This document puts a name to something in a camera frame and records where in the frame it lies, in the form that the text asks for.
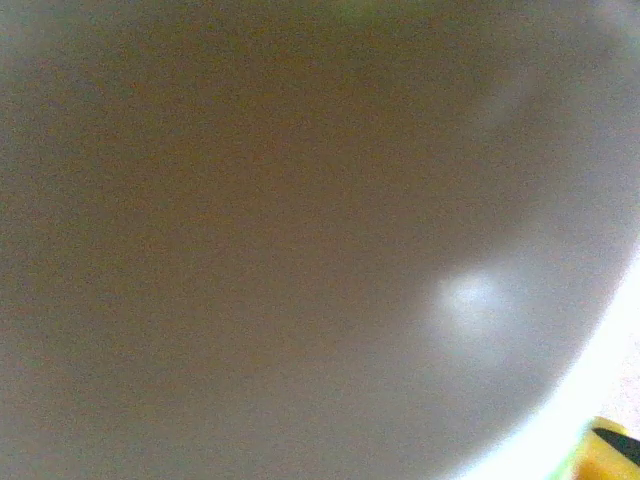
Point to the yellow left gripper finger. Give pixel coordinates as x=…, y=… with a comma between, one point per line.
x=605, y=460

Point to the white pill bottle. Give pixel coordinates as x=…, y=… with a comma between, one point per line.
x=250, y=225

